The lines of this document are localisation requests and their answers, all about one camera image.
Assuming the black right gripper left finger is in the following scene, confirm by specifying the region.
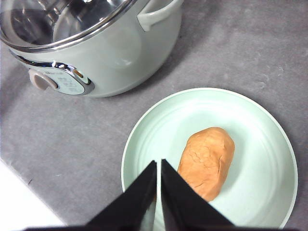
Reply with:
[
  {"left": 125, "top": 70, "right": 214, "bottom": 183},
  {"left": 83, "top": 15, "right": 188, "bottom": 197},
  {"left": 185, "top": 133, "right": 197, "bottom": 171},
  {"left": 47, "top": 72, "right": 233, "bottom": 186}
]
[{"left": 62, "top": 161, "right": 157, "bottom": 231}]

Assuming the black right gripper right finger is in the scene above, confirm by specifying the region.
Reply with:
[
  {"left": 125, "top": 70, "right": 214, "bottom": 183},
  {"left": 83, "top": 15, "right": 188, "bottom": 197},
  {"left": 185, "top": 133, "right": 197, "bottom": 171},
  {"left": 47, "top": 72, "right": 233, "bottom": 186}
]
[{"left": 161, "top": 159, "right": 236, "bottom": 231}]

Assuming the brown potato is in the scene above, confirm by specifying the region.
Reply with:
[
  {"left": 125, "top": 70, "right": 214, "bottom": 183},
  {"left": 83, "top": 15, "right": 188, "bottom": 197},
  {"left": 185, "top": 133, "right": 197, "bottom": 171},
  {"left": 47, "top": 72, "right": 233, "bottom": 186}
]
[{"left": 178, "top": 127, "right": 235, "bottom": 201}]

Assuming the green plate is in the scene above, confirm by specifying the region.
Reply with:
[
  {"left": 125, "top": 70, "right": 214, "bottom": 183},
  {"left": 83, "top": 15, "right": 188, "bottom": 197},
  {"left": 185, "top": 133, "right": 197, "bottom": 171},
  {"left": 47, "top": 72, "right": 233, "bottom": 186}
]
[{"left": 122, "top": 88, "right": 298, "bottom": 227}]

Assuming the glass steamer lid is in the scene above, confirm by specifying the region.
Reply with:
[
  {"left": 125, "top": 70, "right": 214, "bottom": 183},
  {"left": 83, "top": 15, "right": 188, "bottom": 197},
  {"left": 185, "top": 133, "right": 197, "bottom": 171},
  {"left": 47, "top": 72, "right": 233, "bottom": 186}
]
[{"left": 0, "top": 0, "right": 137, "bottom": 50}]

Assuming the green electric steamer pot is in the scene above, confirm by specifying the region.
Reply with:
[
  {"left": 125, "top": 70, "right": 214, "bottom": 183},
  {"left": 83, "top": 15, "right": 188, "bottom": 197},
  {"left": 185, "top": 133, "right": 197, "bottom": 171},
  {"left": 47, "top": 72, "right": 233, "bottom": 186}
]
[{"left": 0, "top": 0, "right": 184, "bottom": 98}]

